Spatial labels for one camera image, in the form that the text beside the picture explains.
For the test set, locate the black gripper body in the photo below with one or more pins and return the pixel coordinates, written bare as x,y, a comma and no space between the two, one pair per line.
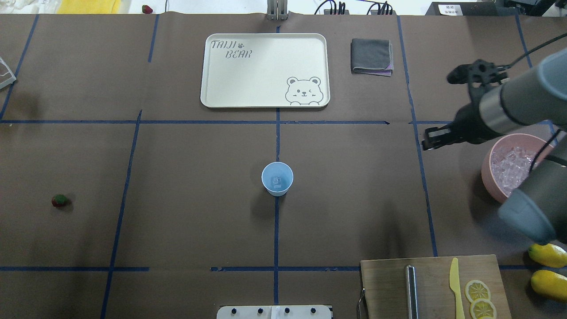
468,123

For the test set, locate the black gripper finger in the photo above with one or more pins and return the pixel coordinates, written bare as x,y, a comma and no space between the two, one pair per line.
437,137

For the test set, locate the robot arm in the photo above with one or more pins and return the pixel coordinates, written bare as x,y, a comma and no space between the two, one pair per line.
527,111

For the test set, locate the pile of clear ice cubes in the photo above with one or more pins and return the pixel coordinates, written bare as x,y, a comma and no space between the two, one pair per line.
510,166

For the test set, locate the light blue plastic cup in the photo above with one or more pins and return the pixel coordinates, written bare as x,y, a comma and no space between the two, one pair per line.
277,169

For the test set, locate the clear ice cube in cup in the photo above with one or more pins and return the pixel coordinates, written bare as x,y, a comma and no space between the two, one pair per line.
276,182

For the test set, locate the clear cup rack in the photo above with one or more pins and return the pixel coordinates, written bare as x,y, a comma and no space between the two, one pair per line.
7,77

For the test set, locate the pink bowl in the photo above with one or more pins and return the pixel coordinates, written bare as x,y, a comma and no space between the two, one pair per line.
524,140

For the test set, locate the grey folded cloth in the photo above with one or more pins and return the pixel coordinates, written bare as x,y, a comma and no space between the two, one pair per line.
371,56

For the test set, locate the black label box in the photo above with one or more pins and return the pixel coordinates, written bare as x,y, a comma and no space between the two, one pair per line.
459,8

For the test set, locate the yellow plastic knife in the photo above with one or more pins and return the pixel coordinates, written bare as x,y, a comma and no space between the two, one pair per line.
454,283

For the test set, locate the steel muddler black tip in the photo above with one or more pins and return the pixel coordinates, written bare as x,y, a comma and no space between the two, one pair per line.
411,292

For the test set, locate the yellow lemon upper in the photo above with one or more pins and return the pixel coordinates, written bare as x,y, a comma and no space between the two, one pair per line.
549,255

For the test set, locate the yellow lemon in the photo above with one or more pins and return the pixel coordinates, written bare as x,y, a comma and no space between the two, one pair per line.
549,255
550,285

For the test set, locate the lemon slice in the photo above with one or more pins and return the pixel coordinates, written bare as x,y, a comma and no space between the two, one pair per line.
476,290
483,309

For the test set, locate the wooden cutting board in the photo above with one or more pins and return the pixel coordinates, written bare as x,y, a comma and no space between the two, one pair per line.
386,294

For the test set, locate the yellow lemon lower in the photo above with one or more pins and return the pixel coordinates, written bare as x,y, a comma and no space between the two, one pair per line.
550,285

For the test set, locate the cream bear serving tray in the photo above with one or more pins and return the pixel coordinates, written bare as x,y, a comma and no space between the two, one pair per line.
265,71

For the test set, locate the red strawberry on desk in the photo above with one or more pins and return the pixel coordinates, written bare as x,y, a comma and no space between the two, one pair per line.
146,9

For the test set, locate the red strawberry on table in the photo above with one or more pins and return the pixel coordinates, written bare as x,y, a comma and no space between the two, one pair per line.
60,200

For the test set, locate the yellow cloth on desk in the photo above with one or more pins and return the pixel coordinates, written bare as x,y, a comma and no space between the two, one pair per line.
89,7

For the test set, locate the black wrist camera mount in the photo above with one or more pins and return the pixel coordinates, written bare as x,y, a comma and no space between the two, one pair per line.
480,77

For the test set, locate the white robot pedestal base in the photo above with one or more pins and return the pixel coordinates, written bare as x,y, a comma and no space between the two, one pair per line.
276,312

